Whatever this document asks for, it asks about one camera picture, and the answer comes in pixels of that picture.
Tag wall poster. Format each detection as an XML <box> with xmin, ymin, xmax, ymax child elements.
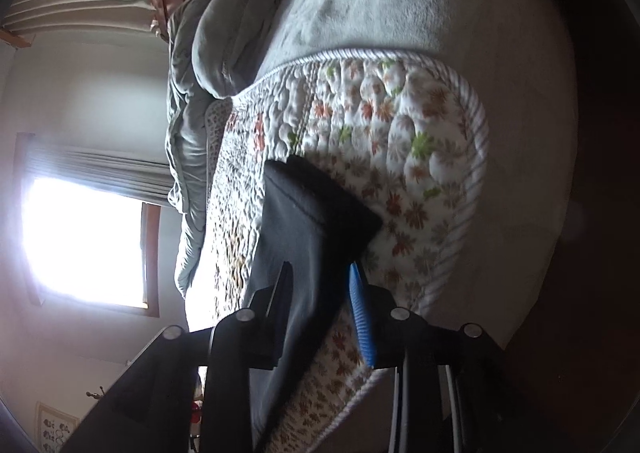
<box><xmin>35</xmin><ymin>400</ymin><xmax>81</xmax><ymax>453</ymax></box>

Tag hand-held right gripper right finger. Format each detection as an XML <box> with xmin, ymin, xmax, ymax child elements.
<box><xmin>349</xmin><ymin>261</ymin><xmax>567</xmax><ymax>453</ymax></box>

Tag window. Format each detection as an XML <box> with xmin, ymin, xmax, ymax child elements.
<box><xmin>22</xmin><ymin>175</ymin><xmax>161</xmax><ymax>316</ymax></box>

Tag floral quilted bedspread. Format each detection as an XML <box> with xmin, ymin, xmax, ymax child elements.
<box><xmin>197</xmin><ymin>50</ymin><xmax>491</xmax><ymax>453</ymax></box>

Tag grey pillows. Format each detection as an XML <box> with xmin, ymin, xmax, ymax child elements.
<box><xmin>165</xmin><ymin>0</ymin><xmax>223</xmax><ymax>301</ymax></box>

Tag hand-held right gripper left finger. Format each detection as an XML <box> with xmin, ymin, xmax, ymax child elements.
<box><xmin>60</xmin><ymin>260</ymin><xmax>296</xmax><ymax>453</ymax></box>

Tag dark window curtain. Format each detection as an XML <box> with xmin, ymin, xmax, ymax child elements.
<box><xmin>17</xmin><ymin>133</ymin><xmax>171</xmax><ymax>206</ymax></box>

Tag black pants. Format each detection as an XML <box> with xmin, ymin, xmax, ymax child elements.
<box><xmin>242</xmin><ymin>155</ymin><xmax>385</xmax><ymax>449</ymax></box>

